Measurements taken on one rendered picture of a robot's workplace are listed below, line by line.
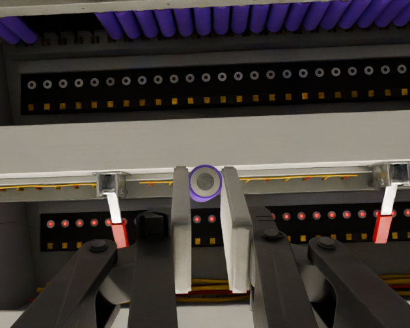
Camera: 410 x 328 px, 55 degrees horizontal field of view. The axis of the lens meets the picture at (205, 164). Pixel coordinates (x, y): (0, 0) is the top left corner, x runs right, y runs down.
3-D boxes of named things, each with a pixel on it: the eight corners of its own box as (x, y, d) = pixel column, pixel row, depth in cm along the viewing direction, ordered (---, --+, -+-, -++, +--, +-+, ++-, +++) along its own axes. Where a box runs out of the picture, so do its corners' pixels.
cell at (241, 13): (230, 19, 46) (232, -11, 40) (246, 18, 46) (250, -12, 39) (231, 34, 46) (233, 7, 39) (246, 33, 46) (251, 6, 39)
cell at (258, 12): (248, 18, 46) (252, -12, 39) (263, 17, 46) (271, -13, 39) (248, 33, 46) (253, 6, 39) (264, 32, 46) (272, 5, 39)
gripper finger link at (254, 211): (258, 266, 13) (349, 266, 13) (241, 205, 18) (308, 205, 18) (255, 305, 13) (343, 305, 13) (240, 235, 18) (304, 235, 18)
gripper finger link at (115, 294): (171, 307, 13) (80, 309, 13) (174, 236, 18) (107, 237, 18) (170, 267, 13) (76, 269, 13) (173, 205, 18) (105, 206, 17)
